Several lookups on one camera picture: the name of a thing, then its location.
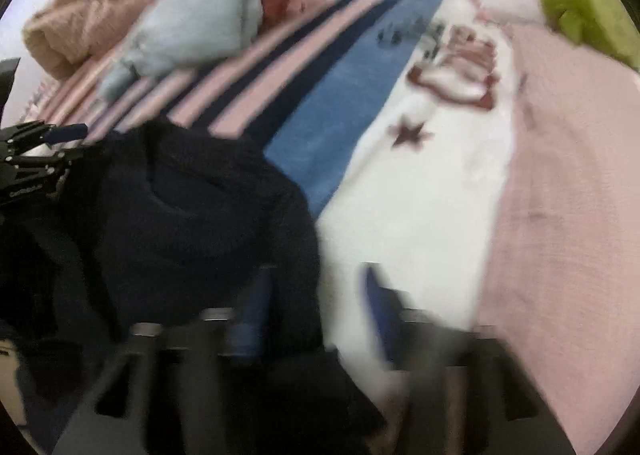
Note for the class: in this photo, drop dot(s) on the beige pink duvet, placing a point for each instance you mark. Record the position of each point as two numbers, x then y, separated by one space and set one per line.
66 33

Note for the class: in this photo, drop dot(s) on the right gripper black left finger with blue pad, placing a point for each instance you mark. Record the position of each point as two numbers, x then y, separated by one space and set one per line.
161 392

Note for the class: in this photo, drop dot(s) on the green plush toy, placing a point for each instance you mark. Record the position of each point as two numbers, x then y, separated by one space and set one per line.
604 25

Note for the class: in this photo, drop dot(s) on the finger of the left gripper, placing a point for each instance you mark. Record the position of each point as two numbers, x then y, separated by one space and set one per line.
64 134
75 159

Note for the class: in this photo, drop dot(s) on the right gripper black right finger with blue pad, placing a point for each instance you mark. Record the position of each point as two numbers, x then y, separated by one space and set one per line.
466 394

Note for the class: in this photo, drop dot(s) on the dark navy knit sweater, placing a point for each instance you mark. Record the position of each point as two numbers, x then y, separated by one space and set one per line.
170 223

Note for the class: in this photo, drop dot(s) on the striped bed sheet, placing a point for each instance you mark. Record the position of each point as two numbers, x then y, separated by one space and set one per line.
393 116

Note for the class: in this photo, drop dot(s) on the light blue folded garment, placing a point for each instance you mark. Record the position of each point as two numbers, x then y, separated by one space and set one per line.
175 34

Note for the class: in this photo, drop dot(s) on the beige striped pillow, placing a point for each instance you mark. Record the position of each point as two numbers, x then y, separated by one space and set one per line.
562 283

